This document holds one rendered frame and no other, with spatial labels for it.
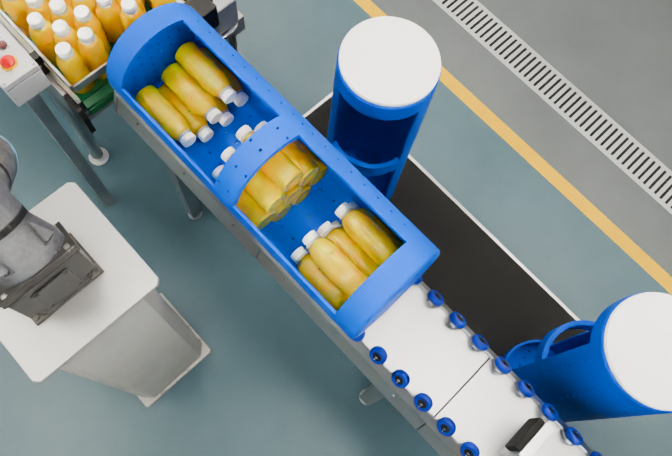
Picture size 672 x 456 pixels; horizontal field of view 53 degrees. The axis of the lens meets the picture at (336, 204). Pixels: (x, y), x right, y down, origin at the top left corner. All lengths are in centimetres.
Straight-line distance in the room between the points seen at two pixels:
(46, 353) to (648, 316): 136
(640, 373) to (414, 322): 53
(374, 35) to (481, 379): 94
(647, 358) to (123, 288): 121
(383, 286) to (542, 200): 163
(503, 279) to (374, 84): 111
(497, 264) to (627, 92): 111
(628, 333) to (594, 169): 143
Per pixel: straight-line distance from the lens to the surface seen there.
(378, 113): 182
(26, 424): 276
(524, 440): 161
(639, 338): 178
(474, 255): 263
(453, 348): 173
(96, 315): 153
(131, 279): 153
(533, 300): 266
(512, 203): 291
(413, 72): 185
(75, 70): 191
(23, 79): 186
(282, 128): 153
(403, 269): 143
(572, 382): 195
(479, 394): 174
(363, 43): 187
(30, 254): 137
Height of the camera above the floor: 260
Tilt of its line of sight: 70 degrees down
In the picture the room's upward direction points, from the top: 11 degrees clockwise
